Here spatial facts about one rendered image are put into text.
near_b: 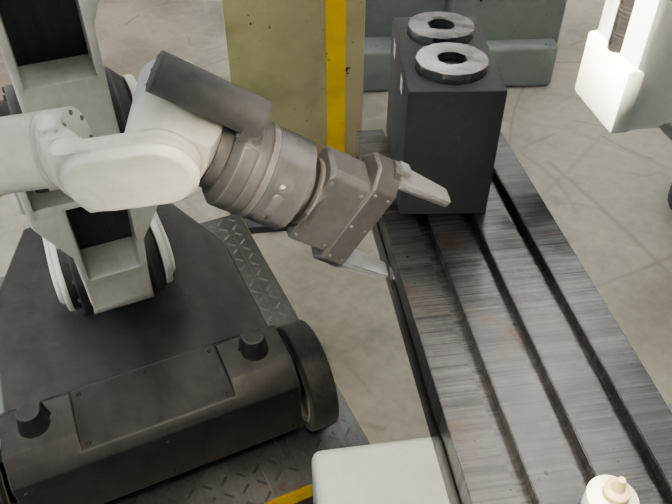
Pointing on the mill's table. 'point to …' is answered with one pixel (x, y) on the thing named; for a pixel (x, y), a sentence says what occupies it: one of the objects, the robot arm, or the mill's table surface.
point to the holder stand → (444, 109)
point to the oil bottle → (609, 491)
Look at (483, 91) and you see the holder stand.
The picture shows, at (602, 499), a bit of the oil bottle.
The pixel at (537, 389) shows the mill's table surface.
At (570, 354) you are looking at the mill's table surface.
